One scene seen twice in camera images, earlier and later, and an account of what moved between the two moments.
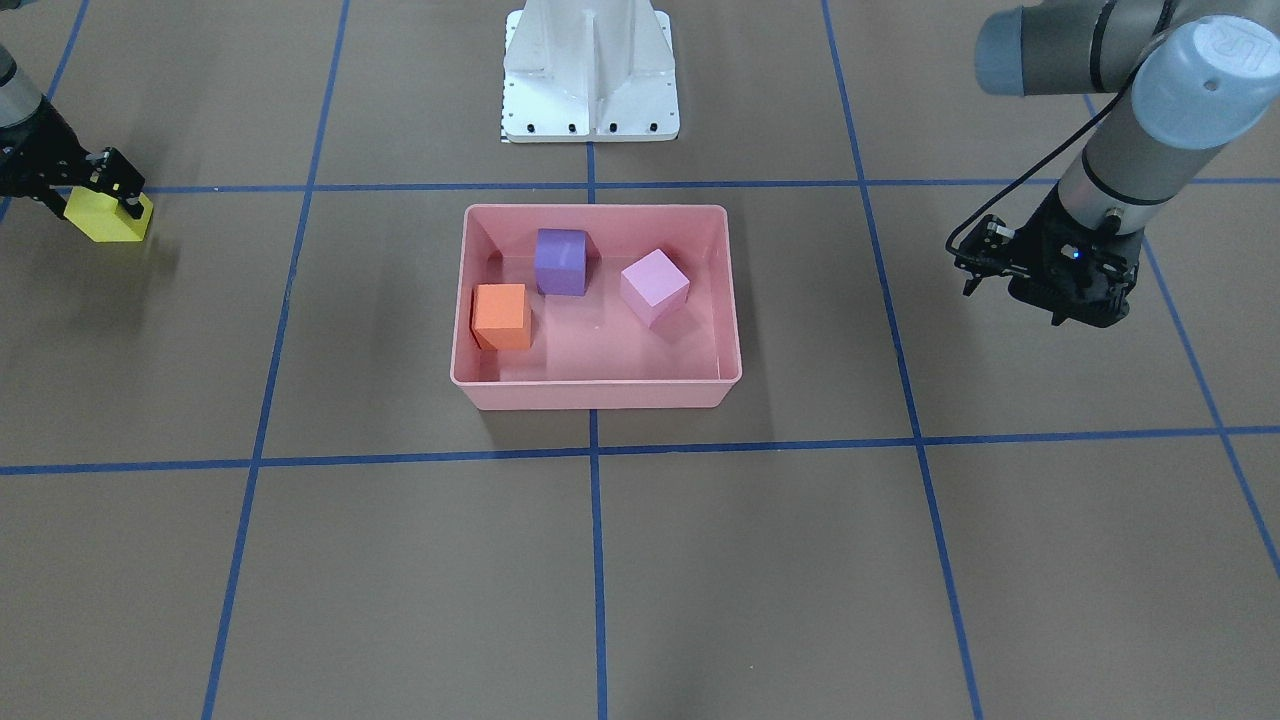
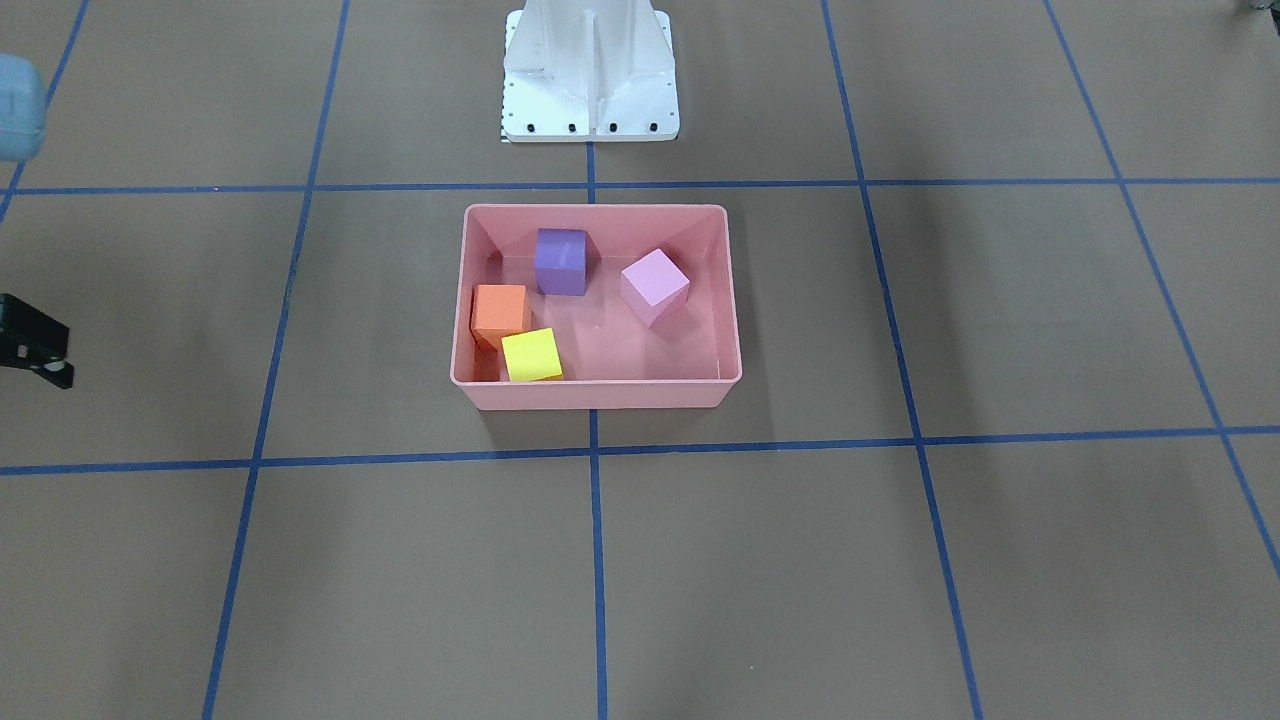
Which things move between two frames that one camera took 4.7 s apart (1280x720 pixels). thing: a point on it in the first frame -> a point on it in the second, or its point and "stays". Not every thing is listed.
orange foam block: [501, 316] stays
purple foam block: [565, 260] stays
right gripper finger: [111, 167] -> [23, 325]
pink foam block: [653, 287] stays
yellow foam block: [105, 218] -> [532, 356]
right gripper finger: [130, 198] -> [59, 371]
